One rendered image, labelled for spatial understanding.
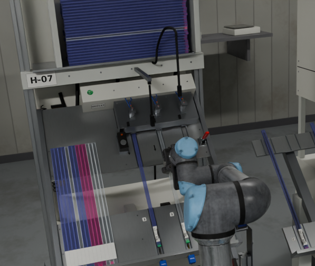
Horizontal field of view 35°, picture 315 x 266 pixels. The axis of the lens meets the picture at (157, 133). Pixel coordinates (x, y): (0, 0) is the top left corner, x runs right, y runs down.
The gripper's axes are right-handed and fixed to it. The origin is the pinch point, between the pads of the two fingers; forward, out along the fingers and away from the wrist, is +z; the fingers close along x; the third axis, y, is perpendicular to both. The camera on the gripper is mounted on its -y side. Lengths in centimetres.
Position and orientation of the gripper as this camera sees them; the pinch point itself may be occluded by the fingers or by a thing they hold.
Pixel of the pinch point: (170, 172)
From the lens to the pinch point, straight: 200.6
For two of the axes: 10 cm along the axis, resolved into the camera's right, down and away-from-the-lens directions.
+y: -1.9, -9.5, 2.4
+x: -9.7, 1.4, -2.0
